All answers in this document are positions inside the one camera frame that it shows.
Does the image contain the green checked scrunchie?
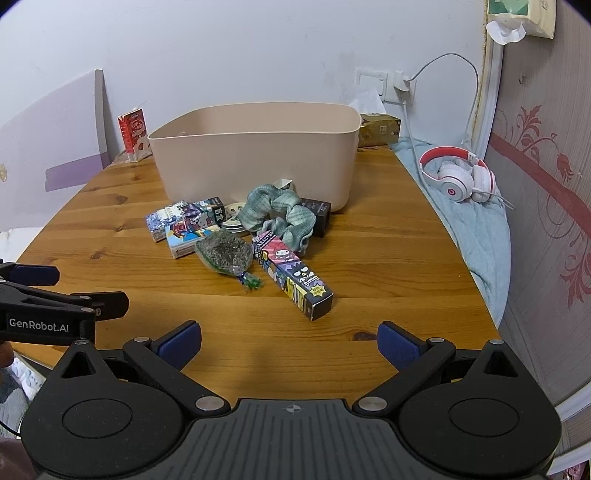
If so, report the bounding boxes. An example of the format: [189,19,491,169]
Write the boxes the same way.
[243,183,317,254]

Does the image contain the red milk carton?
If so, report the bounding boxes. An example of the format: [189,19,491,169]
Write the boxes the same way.
[117,108,153,162]

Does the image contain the small cartoon cat box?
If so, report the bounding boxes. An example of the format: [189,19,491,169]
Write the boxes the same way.
[191,197,227,228]

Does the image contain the long cartoon printed box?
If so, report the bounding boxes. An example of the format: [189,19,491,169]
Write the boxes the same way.
[251,230,334,322]

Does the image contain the light blue blanket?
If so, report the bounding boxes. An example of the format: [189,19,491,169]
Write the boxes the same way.
[389,136,512,326]

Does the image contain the lavender board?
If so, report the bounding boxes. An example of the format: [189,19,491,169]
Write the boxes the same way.
[0,69,112,193]

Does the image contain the cartoon card box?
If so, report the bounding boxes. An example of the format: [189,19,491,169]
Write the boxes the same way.
[165,219,223,260]

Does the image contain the white charging cable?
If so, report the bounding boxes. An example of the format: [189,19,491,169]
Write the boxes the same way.
[403,52,481,185]

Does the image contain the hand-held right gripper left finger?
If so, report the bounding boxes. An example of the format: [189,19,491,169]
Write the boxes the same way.
[51,322,232,418]

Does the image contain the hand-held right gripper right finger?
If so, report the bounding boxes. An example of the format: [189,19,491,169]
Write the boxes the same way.
[353,322,526,418]

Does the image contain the wall tissue holder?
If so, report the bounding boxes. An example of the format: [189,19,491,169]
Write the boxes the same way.
[486,0,557,45]

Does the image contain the clear bag of green beads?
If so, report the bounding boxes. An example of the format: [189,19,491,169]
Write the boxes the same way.
[194,230,265,295]

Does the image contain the blue white patterned box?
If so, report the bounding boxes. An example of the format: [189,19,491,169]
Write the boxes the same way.
[146,200,191,243]

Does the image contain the golden tissue box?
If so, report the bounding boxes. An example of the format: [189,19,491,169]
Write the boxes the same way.
[351,88,402,149]

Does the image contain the white pink headphones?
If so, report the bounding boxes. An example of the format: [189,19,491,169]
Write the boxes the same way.
[419,146,516,211]

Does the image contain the white charger plug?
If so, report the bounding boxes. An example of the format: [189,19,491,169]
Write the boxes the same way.
[392,71,417,105]

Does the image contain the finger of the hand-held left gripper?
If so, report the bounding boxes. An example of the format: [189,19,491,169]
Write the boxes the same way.
[0,261,61,286]
[0,282,130,322]

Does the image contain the beige plastic storage bin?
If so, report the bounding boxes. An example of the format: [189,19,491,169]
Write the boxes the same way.
[147,103,362,214]

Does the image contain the white wall socket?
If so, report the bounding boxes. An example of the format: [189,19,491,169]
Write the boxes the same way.
[355,68,387,100]

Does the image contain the grey patterned cloth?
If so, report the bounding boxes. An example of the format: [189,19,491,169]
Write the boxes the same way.
[0,353,49,437]

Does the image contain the small black box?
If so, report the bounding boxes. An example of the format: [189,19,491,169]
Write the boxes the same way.
[300,197,332,239]

